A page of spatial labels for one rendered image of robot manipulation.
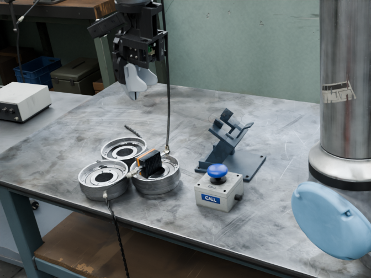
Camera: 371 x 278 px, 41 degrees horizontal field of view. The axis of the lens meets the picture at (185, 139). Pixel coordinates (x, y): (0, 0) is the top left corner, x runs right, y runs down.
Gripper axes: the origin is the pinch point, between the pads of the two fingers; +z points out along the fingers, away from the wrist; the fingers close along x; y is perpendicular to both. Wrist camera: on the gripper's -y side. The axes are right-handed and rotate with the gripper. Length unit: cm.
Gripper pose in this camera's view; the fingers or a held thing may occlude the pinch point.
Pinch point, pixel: (131, 93)
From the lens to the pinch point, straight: 105.5
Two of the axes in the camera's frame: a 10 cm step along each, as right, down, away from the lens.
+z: 0.0, 8.4, 5.5
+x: 5.2, -4.7, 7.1
